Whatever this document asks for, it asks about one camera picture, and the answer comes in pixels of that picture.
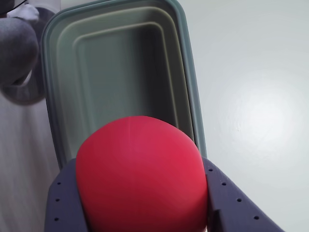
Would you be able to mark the blue-grey gripper finger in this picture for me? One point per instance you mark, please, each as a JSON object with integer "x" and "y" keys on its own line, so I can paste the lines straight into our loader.
{"x": 62, "y": 205}
{"x": 236, "y": 207}

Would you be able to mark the red ball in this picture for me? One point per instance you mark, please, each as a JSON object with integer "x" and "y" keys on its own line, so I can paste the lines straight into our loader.
{"x": 142, "y": 176}

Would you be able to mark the grey rectangular container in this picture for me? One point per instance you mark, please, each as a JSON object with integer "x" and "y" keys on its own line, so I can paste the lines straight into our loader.
{"x": 116, "y": 72}

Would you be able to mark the grey rounded object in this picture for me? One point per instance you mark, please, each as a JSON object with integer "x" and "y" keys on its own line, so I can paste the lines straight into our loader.
{"x": 17, "y": 48}

